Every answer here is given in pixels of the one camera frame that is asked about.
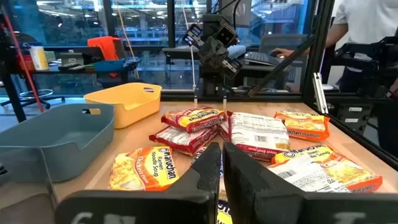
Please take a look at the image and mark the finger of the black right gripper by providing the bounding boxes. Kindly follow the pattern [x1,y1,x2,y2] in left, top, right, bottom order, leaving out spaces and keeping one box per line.
[182,24,204,48]
[222,57,244,80]

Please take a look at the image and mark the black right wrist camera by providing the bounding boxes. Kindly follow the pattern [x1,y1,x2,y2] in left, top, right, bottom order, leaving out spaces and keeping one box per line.
[213,24,239,48]

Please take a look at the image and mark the blue plastic tote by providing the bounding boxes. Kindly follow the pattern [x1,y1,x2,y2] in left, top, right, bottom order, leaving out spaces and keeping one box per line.
[93,58,140,73]

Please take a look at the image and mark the white cable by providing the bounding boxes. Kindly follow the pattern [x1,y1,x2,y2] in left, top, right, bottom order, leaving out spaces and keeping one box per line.
[181,0,197,91]

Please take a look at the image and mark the black equipment rig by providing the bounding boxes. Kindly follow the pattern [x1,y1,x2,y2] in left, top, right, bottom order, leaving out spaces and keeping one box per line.
[334,36,398,96]

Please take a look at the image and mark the yellow cable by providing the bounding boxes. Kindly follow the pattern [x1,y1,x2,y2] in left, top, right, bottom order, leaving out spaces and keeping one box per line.
[114,0,140,80]

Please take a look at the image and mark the black chair star base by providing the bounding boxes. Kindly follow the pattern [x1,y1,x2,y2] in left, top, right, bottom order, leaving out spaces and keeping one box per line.
[0,88,67,110]

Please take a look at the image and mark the orange chicken ramen package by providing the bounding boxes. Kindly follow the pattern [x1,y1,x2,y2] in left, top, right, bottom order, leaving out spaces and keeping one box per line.
[271,144,384,194]
[266,154,351,194]
[108,146,180,192]
[273,111,331,143]

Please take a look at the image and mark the person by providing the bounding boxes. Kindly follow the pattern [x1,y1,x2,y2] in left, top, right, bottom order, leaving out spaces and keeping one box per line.
[270,0,398,94]

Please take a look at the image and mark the white canister yellow label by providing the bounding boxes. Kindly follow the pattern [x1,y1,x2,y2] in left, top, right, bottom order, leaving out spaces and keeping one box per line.
[29,45,50,72]

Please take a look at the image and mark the black computer keyboard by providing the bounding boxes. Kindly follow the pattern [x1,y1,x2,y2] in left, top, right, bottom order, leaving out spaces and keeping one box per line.
[243,51,281,67]

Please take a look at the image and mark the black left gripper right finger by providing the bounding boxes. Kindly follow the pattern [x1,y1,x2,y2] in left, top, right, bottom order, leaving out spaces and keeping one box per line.
[223,142,398,224]

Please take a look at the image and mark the blue-grey plastic bin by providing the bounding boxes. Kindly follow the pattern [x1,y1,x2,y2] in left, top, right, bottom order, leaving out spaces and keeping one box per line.
[0,103,116,183]

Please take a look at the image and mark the translucent grey plastic bin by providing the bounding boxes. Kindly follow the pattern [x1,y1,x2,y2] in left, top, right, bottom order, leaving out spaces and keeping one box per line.
[0,145,60,224]

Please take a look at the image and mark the red pole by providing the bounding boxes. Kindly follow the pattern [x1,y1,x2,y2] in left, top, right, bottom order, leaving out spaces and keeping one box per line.
[0,4,45,113]

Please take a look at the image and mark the grey device box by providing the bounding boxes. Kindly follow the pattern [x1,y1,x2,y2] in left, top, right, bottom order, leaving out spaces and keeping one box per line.
[58,51,85,67]

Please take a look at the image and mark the yellow plastic bin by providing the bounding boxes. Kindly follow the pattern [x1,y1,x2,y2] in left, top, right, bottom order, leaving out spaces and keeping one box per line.
[83,82,163,129]

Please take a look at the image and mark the white metal bracket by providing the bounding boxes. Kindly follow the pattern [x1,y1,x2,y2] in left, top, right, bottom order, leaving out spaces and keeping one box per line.
[312,72,330,114]

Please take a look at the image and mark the black box white labels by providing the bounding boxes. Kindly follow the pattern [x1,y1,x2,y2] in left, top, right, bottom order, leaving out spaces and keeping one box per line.
[335,103,373,134]

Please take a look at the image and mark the orange box on desk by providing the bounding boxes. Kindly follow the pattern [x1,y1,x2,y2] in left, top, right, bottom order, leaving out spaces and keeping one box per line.
[87,35,121,78]

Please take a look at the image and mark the black tripod stand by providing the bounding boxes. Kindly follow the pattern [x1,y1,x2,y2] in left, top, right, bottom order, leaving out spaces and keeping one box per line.
[0,12,28,124]

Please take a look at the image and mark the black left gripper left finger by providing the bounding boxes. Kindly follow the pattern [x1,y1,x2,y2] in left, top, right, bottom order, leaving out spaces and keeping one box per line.
[55,142,222,224]

